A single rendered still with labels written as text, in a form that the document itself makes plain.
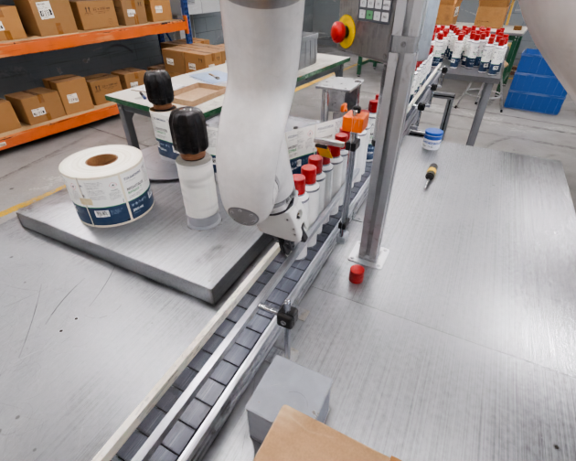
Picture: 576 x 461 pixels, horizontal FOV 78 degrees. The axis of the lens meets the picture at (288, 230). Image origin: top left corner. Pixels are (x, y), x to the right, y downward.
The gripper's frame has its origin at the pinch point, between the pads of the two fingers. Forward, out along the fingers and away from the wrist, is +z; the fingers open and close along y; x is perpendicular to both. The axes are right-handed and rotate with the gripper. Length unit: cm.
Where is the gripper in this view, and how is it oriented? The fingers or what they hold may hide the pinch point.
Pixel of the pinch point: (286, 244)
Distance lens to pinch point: 78.0
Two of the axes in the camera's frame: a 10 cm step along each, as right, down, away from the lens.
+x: -4.2, 7.7, -4.8
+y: -9.0, -2.6, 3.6
